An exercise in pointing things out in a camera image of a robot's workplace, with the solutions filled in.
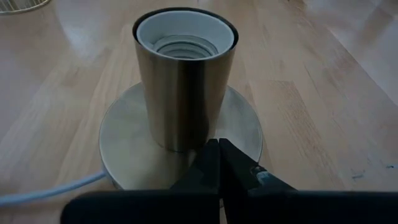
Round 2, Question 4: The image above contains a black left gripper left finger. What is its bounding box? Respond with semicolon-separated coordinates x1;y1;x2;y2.
60;139;221;224

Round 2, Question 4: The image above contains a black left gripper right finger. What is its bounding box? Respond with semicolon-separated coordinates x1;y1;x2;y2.
220;139;398;224

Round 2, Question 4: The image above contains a brushed metal lamp socket base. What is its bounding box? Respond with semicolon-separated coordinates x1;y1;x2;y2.
98;6;264;190

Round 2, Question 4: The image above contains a white lamp cable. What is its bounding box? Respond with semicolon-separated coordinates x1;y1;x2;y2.
0;169;108;208

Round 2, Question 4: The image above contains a wire mesh pen cup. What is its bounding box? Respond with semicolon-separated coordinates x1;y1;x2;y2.
0;0;52;16

